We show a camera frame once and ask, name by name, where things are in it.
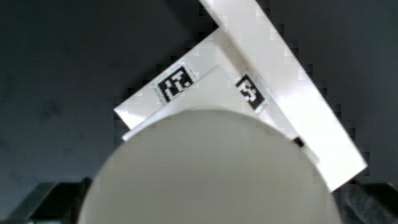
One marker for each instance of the white lamp bulb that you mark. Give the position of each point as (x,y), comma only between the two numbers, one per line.
(208,170)

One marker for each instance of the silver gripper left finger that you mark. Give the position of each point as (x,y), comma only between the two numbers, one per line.
(51,204)

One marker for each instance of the white foam border frame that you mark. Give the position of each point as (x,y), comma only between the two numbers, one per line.
(256,39)

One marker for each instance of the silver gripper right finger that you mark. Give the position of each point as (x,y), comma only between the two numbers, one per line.
(366,202)

